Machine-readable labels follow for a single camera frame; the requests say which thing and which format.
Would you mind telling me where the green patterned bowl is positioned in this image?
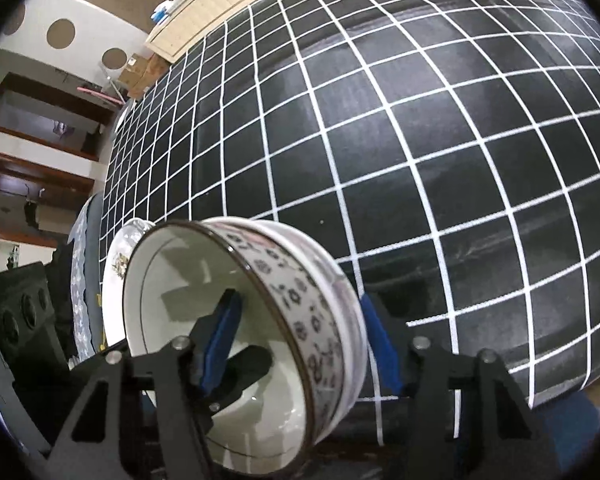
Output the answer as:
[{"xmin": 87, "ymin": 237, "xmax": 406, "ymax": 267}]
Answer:
[{"xmin": 122, "ymin": 217, "xmax": 367, "ymax": 478}]

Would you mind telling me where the white plate bird pattern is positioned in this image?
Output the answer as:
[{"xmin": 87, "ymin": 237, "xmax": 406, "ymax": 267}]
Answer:
[{"xmin": 102, "ymin": 218, "xmax": 155, "ymax": 346}]

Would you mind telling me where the blue trouser knee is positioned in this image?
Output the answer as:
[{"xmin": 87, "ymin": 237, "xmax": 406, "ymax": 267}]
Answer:
[{"xmin": 534, "ymin": 390, "xmax": 600, "ymax": 474}]

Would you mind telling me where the black white checkered tablecloth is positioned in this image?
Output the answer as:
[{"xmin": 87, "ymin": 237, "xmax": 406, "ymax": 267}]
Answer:
[{"xmin": 99, "ymin": 0, "xmax": 600, "ymax": 404}]

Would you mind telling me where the cardboard boxes stack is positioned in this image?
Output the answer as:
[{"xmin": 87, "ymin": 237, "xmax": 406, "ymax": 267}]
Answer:
[{"xmin": 118, "ymin": 53, "xmax": 170, "ymax": 100}]

